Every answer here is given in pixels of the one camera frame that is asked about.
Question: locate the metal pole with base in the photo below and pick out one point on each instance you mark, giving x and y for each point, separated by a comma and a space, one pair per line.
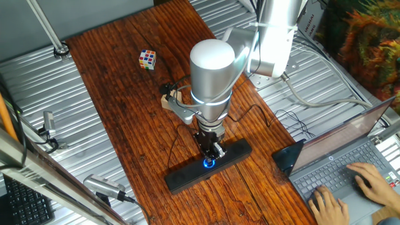
47, 28

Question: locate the person's left hand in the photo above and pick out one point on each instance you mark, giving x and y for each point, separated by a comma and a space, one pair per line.
329, 212

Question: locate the black flat device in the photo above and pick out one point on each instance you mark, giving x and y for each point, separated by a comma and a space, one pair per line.
286, 156

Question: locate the silver ribbed camera on stand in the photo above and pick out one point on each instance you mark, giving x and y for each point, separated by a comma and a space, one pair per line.
103, 186

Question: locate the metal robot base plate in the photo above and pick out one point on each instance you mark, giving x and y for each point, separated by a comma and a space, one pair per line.
264, 83

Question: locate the white board red lettering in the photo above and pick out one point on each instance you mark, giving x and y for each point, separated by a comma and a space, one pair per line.
312, 25

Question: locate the orange green fuzzy cloth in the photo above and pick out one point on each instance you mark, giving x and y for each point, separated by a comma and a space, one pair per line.
368, 47

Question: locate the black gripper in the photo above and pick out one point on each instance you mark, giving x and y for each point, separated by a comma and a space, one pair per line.
207, 142

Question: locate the black soundbar speaker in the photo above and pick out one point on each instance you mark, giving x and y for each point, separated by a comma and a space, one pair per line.
187, 176

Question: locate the small grey ribbed camera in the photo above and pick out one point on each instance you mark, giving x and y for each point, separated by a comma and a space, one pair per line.
49, 123

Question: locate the person's right forearm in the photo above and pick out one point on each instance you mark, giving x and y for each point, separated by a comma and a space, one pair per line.
395, 203

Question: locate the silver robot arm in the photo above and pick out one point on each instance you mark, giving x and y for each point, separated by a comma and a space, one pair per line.
212, 78

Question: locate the orange pole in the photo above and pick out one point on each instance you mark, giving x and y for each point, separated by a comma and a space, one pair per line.
6, 118

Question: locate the aluminium frame bar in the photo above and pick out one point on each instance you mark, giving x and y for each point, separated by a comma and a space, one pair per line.
47, 184

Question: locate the blue lit speaker knob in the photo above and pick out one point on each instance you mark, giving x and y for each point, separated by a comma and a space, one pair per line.
209, 164

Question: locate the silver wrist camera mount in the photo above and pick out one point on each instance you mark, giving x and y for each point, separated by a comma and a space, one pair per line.
181, 112

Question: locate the person's right hand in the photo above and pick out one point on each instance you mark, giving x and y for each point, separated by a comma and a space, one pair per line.
375, 187

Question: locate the black computer keyboard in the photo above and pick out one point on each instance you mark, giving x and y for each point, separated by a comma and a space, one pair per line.
25, 206

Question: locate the grey metal bar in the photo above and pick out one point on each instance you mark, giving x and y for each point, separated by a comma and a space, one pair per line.
386, 131

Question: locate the grey laptop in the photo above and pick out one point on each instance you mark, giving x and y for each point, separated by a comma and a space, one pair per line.
343, 162

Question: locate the Rubik's cube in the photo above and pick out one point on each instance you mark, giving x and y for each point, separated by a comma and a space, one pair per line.
147, 59

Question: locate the plain wooden cube block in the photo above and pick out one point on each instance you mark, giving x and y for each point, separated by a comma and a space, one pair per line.
164, 103

